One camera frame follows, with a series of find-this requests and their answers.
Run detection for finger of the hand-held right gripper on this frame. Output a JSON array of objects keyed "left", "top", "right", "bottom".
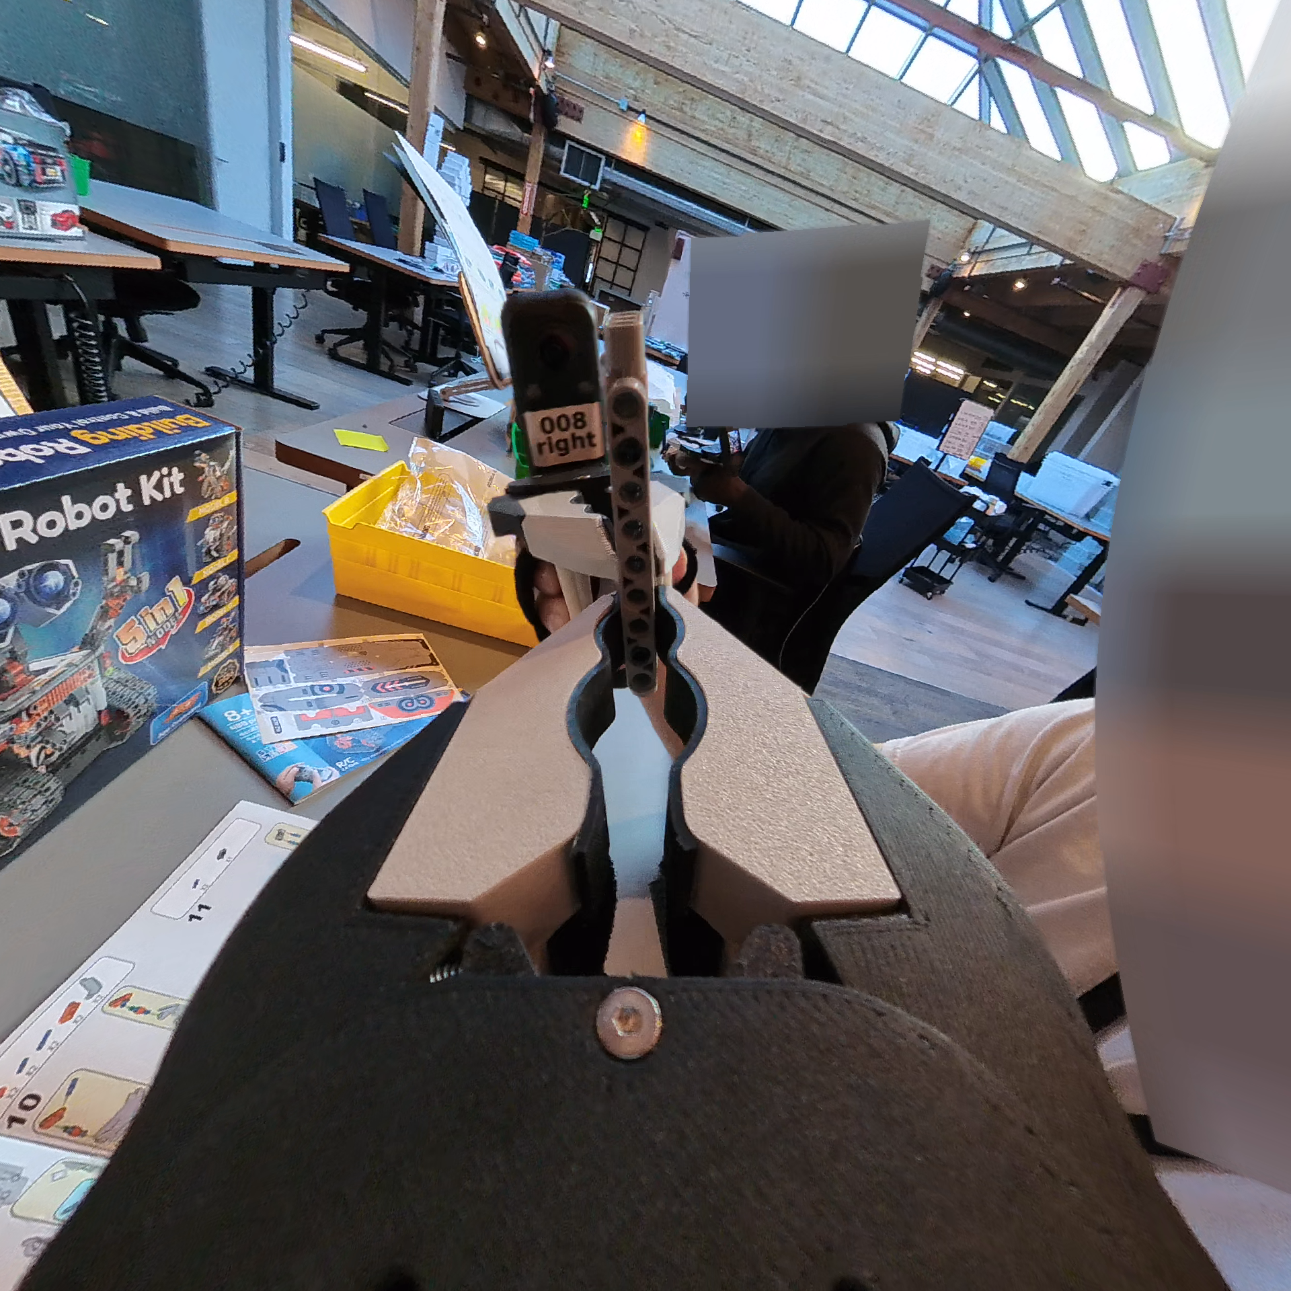
[
  {"left": 522, "top": 496, "right": 614, "bottom": 589},
  {"left": 645, "top": 480, "right": 695, "bottom": 581}
]

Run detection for white poster board on stand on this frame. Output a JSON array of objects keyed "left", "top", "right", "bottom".
[{"left": 391, "top": 130, "right": 508, "bottom": 396}]

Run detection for white instruction manual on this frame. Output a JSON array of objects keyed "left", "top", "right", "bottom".
[{"left": 0, "top": 801, "right": 320, "bottom": 1262}]

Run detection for dark blue office chairs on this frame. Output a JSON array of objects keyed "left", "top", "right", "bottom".
[{"left": 312, "top": 176, "right": 415, "bottom": 384}]

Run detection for grey desk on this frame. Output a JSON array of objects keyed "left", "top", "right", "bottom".
[{"left": 0, "top": 458, "right": 546, "bottom": 1040}]

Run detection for black rolling cart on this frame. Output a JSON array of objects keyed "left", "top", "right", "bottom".
[{"left": 900, "top": 544, "right": 961, "bottom": 603}]

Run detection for yellow plastic bin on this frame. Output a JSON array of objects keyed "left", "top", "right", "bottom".
[{"left": 323, "top": 460, "right": 543, "bottom": 649}]

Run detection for stack of toy car boxes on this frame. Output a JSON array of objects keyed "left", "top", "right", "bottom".
[{"left": 0, "top": 84, "right": 90, "bottom": 242}]

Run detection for grey ridged building piece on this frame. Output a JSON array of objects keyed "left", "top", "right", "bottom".
[{"left": 602, "top": 309, "right": 649, "bottom": 404}]

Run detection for person's right forearm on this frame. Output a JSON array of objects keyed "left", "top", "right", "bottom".
[{"left": 602, "top": 695, "right": 1123, "bottom": 997}]

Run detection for black office chair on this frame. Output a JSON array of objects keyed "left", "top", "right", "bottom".
[{"left": 807, "top": 458, "right": 975, "bottom": 698}]

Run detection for brown-edged desk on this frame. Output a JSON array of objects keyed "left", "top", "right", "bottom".
[{"left": 274, "top": 387, "right": 511, "bottom": 485}]

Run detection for desk with black legs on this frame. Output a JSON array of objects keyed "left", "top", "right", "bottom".
[{"left": 968, "top": 473, "right": 1111, "bottom": 617}]

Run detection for white sign board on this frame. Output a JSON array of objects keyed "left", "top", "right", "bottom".
[{"left": 937, "top": 398, "right": 995, "bottom": 460}]

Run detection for black perforated toy beam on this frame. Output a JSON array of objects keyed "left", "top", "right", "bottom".
[{"left": 602, "top": 375, "right": 667, "bottom": 695}]

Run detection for long wooden-top desk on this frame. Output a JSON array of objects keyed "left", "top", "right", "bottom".
[{"left": 81, "top": 181, "right": 351, "bottom": 410}]

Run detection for person's right hand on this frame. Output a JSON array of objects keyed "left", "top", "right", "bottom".
[{"left": 530, "top": 544, "right": 700, "bottom": 638}]

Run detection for clear plastic bag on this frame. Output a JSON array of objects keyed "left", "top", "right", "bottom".
[{"left": 378, "top": 435, "right": 518, "bottom": 564}]

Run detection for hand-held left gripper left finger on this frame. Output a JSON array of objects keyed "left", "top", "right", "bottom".
[{"left": 367, "top": 594, "right": 618, "bottom": 975}]

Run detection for white storage boxes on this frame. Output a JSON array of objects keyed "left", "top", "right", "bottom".
[{"left": 1033, "top": 451, "right": 1121, "bottom": 520}]

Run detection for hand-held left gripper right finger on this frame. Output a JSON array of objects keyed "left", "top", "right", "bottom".
[{"left": 660, "top": 594, "right": 901, "bottom": 977}]

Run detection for blue toy robot box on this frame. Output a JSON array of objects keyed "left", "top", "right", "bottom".
[{"left": 0, "top": 407, "right": 246, "bottom": 860}]

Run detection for short wooden-top desk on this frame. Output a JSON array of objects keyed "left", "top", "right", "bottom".
[{"left": 0, "top": 230, "right": 163, "bottom": 404}]

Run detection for blue booklet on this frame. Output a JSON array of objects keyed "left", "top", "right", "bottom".
[{"left": 198, "top": 688, "right": 457, "bottom": 806}]

